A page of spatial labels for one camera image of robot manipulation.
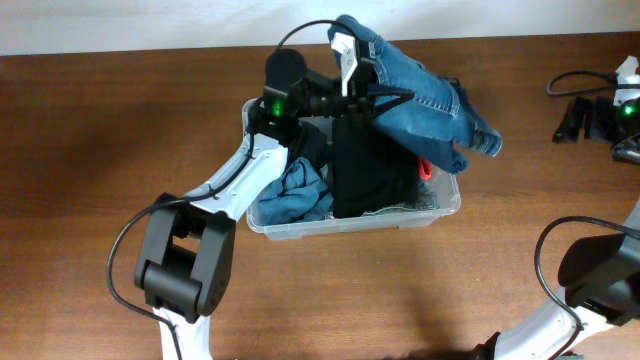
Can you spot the medium blue denim garment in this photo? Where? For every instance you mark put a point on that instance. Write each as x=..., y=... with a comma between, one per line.
x=298, y=195

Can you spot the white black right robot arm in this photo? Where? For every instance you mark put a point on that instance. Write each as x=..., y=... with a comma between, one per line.
x=599, y=275

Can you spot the clear plastic storage bin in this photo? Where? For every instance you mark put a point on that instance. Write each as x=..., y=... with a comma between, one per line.
x=441, y=185

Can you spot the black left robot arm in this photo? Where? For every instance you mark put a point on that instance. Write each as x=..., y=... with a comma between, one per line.
x=185, y=261

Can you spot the dark blue jeans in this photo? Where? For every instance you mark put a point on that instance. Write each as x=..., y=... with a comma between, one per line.
x=438, y=118

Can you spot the light blue jeans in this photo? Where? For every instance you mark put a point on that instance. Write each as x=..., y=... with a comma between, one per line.
x=374, y=189

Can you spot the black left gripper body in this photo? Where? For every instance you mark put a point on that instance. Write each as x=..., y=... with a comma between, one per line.
x=325, y=95

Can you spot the black red garment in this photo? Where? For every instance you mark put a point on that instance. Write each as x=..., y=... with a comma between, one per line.
x=359, y=143

